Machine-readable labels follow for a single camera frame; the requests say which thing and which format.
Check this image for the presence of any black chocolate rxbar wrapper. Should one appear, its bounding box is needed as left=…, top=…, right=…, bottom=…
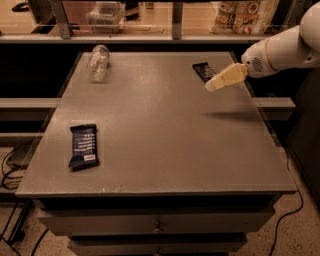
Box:
left=192, top=62, right=216, bottom=83

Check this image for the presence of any clear plastic water bottle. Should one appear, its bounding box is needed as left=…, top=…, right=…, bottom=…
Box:
left=87, top=45, right=110, bottom=83

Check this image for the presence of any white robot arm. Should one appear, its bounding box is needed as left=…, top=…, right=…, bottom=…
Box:
left=205, top=2, right=320, bottom=92

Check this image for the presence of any lower cabinet drawer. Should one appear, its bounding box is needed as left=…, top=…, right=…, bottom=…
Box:
left=68, top=234, right=247, bottom=256

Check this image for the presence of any cabinet drawer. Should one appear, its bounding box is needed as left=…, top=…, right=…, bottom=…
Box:
left=38, top=207, right=275, bottom=237
left=68, top=234, right=247, bottom=256

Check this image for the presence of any blue blueberry rxbar wrapper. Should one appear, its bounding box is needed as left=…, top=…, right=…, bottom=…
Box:
left=68, top=124, right=99, bottom=170

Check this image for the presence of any upper cabinet drawer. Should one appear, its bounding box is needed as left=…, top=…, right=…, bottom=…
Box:
left=38, top=207, right=275, bottom=237

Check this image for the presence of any grey drawer cabinet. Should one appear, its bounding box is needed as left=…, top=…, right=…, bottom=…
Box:
left=17, top=52, right=296, bottom=256

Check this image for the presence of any black floor cables left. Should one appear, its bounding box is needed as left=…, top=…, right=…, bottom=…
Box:
left=0, top=139, right=50, bottom=256

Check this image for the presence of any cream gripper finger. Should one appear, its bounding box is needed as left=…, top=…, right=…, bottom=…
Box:
left=205, top=63, right=248, bottom=92

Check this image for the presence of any black floor cable right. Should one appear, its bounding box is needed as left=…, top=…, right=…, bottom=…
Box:
left=268, top=159, right=305, bottom=256

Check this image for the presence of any metal shelf rail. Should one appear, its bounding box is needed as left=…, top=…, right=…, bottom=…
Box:
left=0, top=0, right=320, bottom=45

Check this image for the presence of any clear plastic container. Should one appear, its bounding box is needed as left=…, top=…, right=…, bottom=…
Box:
left=86, top=1, right=124, bottom=33

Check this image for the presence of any colourful snack bag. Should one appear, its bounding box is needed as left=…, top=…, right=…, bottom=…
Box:
left=210, top=0, right=280, bottom=35

